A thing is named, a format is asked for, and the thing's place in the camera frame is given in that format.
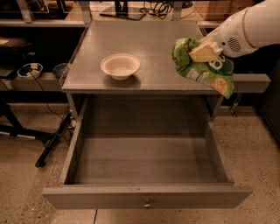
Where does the black metal stand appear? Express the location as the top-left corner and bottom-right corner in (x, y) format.
(0, 100), (71, 168)

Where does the open grey top drawer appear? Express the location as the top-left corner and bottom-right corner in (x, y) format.
(43, 96), (252, 209)

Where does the white paper bowl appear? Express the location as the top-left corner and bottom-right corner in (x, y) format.
(101, 53), (141, 81)

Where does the green rice chip bag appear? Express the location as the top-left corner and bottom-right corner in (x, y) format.
(171, 38), (235, 99)

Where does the grey shelf rail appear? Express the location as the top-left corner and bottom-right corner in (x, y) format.
(0, 73), (61, 92)

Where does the black bag on shelf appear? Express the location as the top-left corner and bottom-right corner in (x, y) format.
(0, 37), (32, 59)

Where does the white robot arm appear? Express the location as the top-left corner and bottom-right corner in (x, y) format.
(189, 0), (280, 62)

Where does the grey cabinet with top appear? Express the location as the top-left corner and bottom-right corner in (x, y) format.
(62, 21), (221, 122)

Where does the cardboard box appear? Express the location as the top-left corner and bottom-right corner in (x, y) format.
(194, 0), (254, 21)

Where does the black monitor base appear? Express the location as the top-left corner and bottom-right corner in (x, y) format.
(100, 0), (145, 21)

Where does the black coiled cable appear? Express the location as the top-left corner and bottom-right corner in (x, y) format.
(139, 0), (173, 20)

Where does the dark grey bowl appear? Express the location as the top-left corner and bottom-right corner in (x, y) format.
(52, 63), (68, 78)

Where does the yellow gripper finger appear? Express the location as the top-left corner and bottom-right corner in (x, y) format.
(199, 28), (220, 43)
(188, 41), (223, 62)

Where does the black cable on floor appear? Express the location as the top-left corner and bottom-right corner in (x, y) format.
(27, 67), (65, 121)

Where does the white bowl with cable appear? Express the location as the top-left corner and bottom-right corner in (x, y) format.
(17, 62), (43, 79)

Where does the metal drawer knob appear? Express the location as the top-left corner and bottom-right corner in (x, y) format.
(143, 198), (152, 209)

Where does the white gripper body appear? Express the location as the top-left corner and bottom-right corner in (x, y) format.
(215, 8), (256, 58)

